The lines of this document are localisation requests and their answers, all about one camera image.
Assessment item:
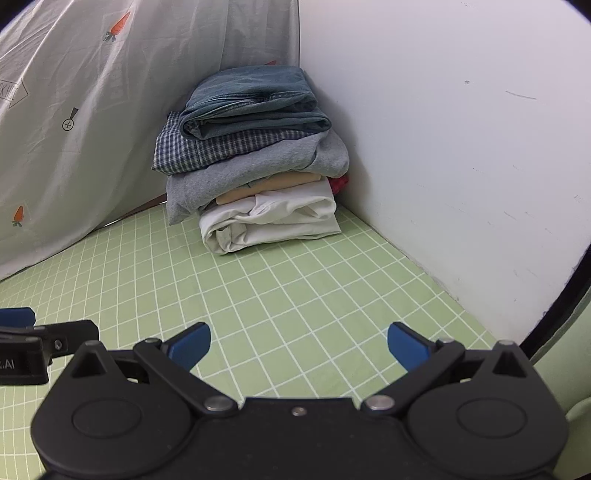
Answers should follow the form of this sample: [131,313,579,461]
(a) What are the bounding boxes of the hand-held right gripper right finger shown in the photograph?
[360,322,527,418]

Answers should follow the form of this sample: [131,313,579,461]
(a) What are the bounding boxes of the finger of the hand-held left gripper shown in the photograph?
[0,307,37,329]
[28,320,100,360]

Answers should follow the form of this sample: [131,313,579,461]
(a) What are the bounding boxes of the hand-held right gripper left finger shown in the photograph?
[69,322,238,418]

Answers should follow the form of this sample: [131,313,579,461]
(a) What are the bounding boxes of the blue denim jeans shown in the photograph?
[178,65,334,140]

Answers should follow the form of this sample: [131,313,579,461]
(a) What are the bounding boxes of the white folded garment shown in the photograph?
[199,178,342,256]

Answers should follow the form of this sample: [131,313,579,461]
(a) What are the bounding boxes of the light green cloth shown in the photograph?
[526,272,591,480]

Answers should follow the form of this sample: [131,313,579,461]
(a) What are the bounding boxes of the beige folded garment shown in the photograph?
[214,172,325,206]

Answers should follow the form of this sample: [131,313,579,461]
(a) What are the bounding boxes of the blue checked shirt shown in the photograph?
[152,111,326,176]

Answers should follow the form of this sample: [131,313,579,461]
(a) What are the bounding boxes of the grey sweatshirt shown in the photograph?
[165,131,351,226]

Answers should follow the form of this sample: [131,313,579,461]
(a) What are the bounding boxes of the grey carrot print sheet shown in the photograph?
[0,0,302,283]

